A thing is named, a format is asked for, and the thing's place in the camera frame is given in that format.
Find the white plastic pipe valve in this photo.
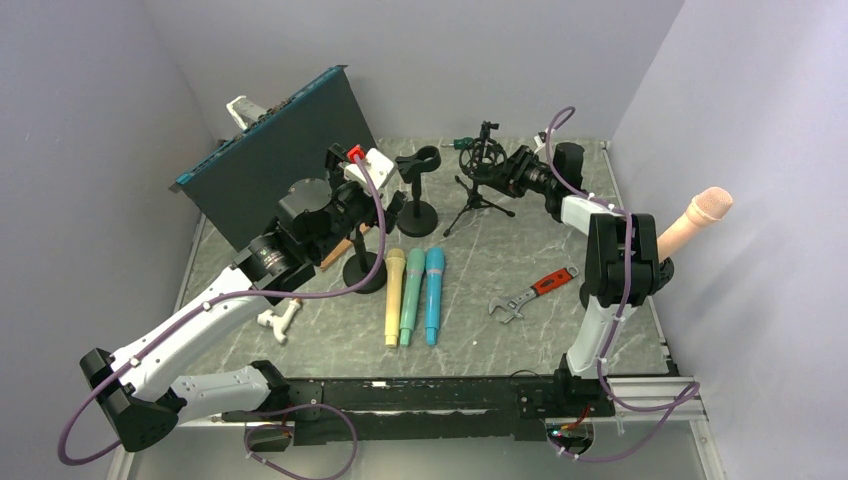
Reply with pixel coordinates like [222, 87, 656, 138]
[256, 298, 303, 344]

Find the black round base clip stand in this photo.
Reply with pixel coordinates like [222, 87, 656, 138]
[395, 145, 441, 238]

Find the blue microphone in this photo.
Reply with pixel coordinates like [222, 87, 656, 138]
[425, 247, 446, 346]

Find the white bracket behind board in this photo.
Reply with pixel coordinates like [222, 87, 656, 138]
[226, 95, 268, 131]

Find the teal green microphone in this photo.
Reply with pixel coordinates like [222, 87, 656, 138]
[399, 248, 426, 346]

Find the black round base clamp stand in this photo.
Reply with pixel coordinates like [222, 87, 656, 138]
[342, 225, 388, 294]

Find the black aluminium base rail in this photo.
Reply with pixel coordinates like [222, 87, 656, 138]
[123, 374, 709, 446]

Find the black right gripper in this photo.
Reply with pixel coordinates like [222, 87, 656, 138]
[478, 146, 556, 199]

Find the green handled screwdriver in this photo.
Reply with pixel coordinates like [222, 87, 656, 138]
[445, 137, 474, 150]

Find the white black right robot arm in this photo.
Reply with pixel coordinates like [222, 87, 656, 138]
[487, 142, 674, 415]

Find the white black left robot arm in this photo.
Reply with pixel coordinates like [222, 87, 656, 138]
[80, 145, 405, 452]

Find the brown wooden block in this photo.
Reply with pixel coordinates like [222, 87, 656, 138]
[320, 233, 354, 272]

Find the dark blue leaning board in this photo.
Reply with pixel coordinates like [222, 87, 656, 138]
[171, 65, 376, 250]

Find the pink microphone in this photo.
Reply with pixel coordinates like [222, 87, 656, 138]
[657, 186, 733, 262]

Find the red handled adjustable wrench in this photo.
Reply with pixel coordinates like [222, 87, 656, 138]
[488, 266, 579, 324]

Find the black tripod shock mount stand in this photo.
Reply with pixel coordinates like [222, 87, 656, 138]
[443, 121, 516, 237]

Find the black right round base stand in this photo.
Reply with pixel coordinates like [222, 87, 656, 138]
[652, 257, 675, 294]

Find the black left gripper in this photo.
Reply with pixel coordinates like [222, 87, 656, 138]
[310, 146, 407, 263]

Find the beige yellow microphone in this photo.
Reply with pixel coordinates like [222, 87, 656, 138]
[384, 248, 406, 348]

